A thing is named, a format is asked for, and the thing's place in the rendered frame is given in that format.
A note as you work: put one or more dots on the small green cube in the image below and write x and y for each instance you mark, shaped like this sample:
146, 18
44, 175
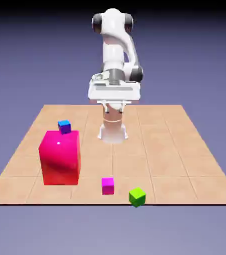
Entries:
136, 197

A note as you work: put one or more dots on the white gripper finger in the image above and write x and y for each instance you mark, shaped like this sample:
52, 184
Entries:
121, 108
106, 108

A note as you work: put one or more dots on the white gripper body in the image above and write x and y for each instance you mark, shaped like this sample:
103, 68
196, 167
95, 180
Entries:
113, 92

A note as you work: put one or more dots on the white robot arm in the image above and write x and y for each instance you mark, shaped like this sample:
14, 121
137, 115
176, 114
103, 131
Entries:
112, 49

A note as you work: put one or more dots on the large pink box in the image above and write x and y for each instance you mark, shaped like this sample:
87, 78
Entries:
59, 157

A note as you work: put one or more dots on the small blue cube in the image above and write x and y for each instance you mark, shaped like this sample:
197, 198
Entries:
64, 126

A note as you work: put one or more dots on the small magenta cube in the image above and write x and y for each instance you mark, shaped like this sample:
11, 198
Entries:
107, 186

